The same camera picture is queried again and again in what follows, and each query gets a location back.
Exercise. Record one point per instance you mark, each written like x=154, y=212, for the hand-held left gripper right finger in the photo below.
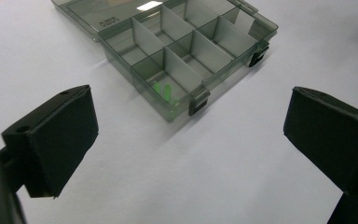
x=332, y=140

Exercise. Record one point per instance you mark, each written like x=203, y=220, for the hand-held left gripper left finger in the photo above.
x=52, y=143

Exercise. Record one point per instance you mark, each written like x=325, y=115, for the small green plastic connector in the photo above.
x=165, y=92

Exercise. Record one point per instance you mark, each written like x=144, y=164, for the transparent grey compartment box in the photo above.
x=180, y=53

